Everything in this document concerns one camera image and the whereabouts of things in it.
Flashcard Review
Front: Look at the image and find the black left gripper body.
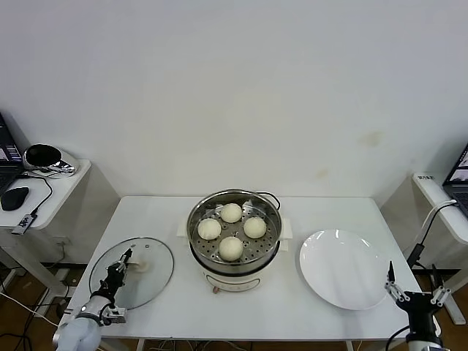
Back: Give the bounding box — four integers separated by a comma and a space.
90, 270, 126, 300

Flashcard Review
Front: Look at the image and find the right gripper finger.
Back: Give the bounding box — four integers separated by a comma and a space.
430, 263, 454, 306
383, 260, 407, 304

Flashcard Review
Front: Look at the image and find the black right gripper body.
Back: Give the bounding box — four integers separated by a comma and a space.
399, 290, 442, 333

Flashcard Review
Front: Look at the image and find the round glass pot lid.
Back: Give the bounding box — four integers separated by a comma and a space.
88, 236, 175, 311

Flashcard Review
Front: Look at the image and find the white steamed baozi bun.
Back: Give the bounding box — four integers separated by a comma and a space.
220, 203, 244, 223
197, 218, 222, 241
243, 216, 267, 238
218, 235, 244, 262

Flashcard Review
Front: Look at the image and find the perforated steel steamer basket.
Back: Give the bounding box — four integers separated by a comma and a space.
187, 188, 284, 273

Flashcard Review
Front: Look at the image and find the black power adapter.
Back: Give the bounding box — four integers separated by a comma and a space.
408, 241, 427, 270

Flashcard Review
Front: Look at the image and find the large white plate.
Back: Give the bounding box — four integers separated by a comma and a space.
299, 229, 391, 312

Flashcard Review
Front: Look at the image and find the white side table with label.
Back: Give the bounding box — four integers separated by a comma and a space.
380, 171, 468, 326

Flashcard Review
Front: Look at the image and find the white side table with mouse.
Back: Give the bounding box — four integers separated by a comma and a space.
0, 157, 122, 304

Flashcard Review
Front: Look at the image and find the small grey usb hub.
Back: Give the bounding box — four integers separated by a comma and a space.
10, 212, 39, 236

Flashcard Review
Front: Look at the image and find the cream electric cooker base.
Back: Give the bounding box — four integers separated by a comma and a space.
177, 215, 295, 295

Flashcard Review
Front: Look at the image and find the black computer mouse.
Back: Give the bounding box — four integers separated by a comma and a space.
1, 186, 31, 212

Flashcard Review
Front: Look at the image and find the black laptop beside chrome device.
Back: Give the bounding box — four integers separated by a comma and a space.
0, 111, 25, 197

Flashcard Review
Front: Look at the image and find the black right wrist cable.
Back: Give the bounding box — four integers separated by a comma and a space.
387, 324, 410, 351

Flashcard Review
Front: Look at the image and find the white laptop cable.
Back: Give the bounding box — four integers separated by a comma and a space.
419, 199, 458, 246

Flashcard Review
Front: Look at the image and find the white floor cable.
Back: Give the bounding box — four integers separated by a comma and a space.
0, 290, 61, 327

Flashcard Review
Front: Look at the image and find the thin black usb cable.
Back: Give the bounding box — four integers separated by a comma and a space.
20, 171, 55, 217

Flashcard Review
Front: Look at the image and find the black laptop with white cable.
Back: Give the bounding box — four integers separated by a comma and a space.
442, 144, 468, 215

